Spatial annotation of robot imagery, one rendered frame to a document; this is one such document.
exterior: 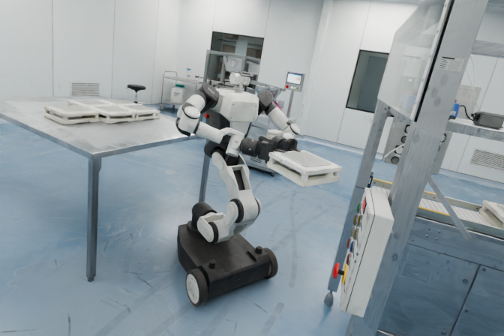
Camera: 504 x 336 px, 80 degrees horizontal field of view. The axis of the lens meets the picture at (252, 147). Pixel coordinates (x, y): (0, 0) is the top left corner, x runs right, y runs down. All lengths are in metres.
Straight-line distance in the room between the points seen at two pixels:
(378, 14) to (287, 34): 1.77
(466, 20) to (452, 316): 1.48
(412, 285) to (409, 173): 1.09
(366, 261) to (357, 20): 6.05
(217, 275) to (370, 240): 1.30
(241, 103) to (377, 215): 1.22
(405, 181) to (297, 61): 6.01
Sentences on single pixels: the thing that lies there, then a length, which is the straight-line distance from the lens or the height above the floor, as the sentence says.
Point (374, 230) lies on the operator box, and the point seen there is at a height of 1.09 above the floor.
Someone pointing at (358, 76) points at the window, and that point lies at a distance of 6.48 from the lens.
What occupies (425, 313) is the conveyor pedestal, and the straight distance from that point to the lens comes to 1.92.
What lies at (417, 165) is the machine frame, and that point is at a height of 1.23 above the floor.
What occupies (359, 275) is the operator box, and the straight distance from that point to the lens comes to 0.78.
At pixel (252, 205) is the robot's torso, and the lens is 1.79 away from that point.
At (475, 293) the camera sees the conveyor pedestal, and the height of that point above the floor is 0.54.
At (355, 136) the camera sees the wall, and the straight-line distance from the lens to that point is 6.55.
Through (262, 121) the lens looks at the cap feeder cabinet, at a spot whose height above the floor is 0.70.
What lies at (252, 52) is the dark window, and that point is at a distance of 7.06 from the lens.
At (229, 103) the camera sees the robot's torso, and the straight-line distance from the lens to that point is 1.73.
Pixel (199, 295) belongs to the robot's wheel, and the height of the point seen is 0.12.
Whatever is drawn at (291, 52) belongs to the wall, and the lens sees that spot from 6.75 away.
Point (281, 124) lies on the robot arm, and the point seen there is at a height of 1.05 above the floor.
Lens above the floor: 1.39
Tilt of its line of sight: 15 degrees down
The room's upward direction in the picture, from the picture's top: 10 degrees clockwise
